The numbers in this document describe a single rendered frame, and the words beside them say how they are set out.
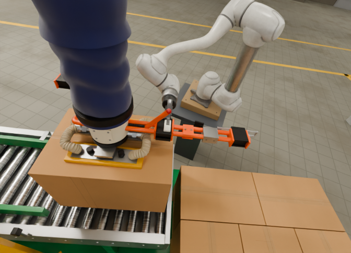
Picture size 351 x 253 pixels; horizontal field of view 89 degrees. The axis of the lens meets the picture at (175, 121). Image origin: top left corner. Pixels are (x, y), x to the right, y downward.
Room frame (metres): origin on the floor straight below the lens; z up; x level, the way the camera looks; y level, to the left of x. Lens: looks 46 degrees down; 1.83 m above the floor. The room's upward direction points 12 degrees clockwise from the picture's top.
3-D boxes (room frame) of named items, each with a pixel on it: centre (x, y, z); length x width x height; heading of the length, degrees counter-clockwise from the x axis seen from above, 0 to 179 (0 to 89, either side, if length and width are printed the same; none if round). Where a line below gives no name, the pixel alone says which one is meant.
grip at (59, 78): (0.73, 0.62, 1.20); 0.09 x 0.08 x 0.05; 6
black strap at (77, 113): (0.51, 0.29, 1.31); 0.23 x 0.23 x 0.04
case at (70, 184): (0.50, 0.28, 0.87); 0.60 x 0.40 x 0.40; 97
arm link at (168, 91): (0.76, 0.06, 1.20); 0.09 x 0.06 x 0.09; 96
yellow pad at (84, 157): (0.41, 0.28, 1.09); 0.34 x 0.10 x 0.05; 96
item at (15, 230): (0.11, 0.64, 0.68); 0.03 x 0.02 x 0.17; 7
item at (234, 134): (0.56, -0.30, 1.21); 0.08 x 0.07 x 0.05; 96
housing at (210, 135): (0.55, -0.17, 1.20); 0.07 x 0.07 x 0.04; 6
